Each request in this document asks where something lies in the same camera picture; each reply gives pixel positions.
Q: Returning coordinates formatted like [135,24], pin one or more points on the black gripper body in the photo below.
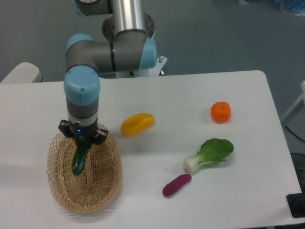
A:
[91,133]

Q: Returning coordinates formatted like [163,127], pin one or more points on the green cucumber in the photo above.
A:
[79,159]

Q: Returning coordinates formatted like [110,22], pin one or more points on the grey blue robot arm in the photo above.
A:
[130,49]

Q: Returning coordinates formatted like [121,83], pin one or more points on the yellow mango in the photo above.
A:
[137,123]

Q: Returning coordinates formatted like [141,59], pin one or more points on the purple sweet potato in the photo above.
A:
[175,185]

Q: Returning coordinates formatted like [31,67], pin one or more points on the beige chair back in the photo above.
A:
[24,72]

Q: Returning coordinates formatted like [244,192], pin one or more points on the green bok choy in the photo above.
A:
[212,151]

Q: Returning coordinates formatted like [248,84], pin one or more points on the orange tangerine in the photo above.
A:
[221,112]

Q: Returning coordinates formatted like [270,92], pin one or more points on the white side furniture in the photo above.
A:
[295,108]

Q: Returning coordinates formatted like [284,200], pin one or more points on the black table socket box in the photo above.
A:
[296,204]

